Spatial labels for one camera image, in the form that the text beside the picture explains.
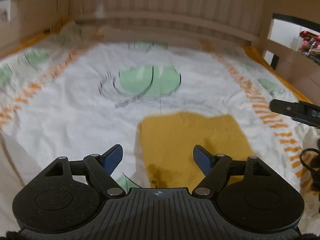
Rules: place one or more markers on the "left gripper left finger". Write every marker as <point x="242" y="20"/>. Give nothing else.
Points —
<point x="99" y="170"/>

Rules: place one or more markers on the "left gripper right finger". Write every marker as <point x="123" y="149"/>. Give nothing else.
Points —
<point x="215" y="169"/>

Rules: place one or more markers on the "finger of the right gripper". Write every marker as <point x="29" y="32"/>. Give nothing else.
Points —
<point x="300" y="111"/>

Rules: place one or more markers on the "mustard yellow knitted garment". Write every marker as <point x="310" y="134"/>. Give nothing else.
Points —
<point x="168" y="141"/>

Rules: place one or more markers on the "colourful clothes pile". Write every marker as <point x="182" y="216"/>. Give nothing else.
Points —
<point x="310" y="45"/>

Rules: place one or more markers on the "white patterned bed sheet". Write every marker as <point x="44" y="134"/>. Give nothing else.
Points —
<point x="85" y="89"/>

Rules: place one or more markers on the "wooden bed frame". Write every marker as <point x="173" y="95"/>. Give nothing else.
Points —
<point x="248" y="20"/>

